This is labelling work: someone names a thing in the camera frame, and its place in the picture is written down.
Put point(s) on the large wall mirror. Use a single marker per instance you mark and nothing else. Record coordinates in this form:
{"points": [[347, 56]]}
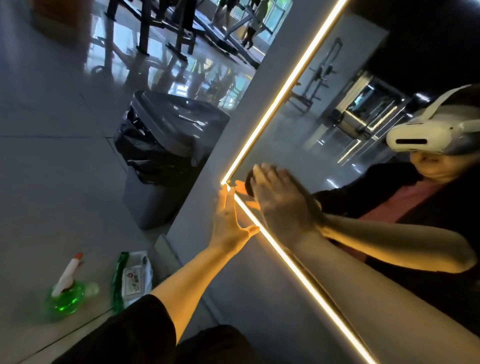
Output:
{"points": [[322, 127]]}

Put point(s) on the black gym weight machine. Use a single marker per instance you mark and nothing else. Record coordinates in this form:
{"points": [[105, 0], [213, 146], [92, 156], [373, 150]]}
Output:
{"points": [[172, 22]]}

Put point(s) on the person's left forearm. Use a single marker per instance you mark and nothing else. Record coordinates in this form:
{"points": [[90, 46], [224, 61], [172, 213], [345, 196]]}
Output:
{"points": [[191, 285]]}

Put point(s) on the person's right hand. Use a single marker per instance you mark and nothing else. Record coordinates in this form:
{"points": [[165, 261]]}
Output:
{"points": [[285, 202]]}

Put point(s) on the person's right forearm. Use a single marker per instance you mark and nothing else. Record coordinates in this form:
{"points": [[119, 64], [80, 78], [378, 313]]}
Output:
{"points": [[397, 311]]}

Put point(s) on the red square pillar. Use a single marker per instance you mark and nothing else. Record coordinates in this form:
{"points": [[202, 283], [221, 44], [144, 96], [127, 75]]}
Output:
{"points": [[64, 15]]}

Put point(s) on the green spray bottle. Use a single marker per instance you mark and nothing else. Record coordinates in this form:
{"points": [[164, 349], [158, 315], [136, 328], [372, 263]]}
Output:
{"points": [[67, 292]]}

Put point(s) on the dark grey plastic bin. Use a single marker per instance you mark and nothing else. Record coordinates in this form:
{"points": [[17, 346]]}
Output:
{"points": [[169, 150]]}

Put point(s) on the person's left hand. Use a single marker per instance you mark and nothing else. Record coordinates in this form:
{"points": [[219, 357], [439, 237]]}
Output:
{"points": [[229, 229]]}

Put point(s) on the dark brown cleaning cloth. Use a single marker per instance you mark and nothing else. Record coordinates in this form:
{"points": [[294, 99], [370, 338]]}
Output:
{"points": [[250, 184]]}

